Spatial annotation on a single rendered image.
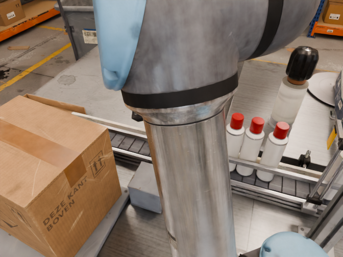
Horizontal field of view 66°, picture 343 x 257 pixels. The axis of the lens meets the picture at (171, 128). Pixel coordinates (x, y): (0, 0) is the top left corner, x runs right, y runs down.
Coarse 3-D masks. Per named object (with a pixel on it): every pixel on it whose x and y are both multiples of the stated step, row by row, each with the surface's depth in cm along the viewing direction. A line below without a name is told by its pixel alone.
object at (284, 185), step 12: (120, 144) 91; (132, 144) 91; (144, 144) 91; (240, 180) 80; (252, 180) 80; (276, 180) 80; (288, 180) 80; (288, 192) 76; (300, 192) 76; (324, 204) 74
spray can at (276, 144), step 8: (280, 128) 67; (288, 128) 67; (272, 136) 70; (280, 136) 68; (272, 144) 70; (280, 144) 68; (264, 152) 74; (272, 152) 71; (280, 152) 71; (264, 160) 74; (272, 160) 73; (280, 160) 74; (264, 176) 78; (272, 176) 78
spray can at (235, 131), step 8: (232, 120) 70; (240, 120) 69; (232, 128) 72; (240, 128) 72; (232, 136) 72; (240, 136) 72; (232, 144) 74; (240, 144) 75; (232, 152) 76; (232, 168) 81
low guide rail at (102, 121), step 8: (72, 112) 99; (96, 120) 96; (104, 120) 95; (120, 128) 94; (128, 128) 93; (136, 128) 92; (256, 160) 82; (280, 168) 80; (288, 168) 79; (296, 168) 78; (304, 168) 78; (312, 176) 78
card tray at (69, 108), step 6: (24, 96) 116; (30, 96) 117; (36, 96) 115; (42, 102) 116; (48, 102) 115; (54, 102) 113; (60, 102) 112; (60, 108) 114; (66, 108) 113; (72, 108) 112; (78, 108) 110; (84, 108) 109
